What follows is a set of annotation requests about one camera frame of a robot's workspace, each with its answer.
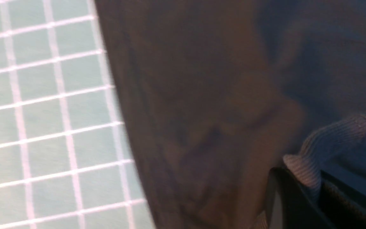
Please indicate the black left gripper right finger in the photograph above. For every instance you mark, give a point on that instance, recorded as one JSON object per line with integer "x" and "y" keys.
{"x": 344, "y": 206}

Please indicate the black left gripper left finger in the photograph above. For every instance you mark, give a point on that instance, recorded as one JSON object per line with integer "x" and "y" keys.
{"x": 287, "y": 206}

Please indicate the dark gray long-sleeve top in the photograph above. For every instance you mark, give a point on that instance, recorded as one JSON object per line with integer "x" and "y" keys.
{"x": 216, "y": 93}

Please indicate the green checkered tablecloth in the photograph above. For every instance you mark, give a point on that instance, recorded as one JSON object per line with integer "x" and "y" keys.
{"x": 65, "y": 160}

